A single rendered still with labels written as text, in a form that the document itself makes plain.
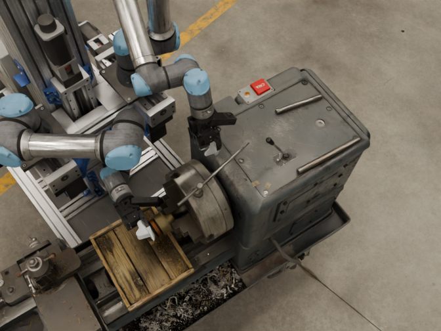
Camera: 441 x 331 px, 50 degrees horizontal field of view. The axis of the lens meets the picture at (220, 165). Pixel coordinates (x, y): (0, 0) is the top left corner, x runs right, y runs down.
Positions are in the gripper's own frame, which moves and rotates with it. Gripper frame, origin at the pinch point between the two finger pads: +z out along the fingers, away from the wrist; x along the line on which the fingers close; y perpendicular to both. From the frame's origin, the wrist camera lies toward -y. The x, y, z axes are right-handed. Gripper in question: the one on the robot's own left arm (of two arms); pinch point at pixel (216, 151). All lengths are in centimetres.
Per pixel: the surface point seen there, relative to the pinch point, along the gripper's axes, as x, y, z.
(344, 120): 9, -53, 10
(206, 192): 4.9, 9.1, 11.5
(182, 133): -120, -31, 106
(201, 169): -3.7, 5.9, 9.3
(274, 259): 7, -16, 84
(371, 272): 21, -76, 143
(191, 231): 7.4, 19.4, 25.0
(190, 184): -0.1, 12.6, 9.6
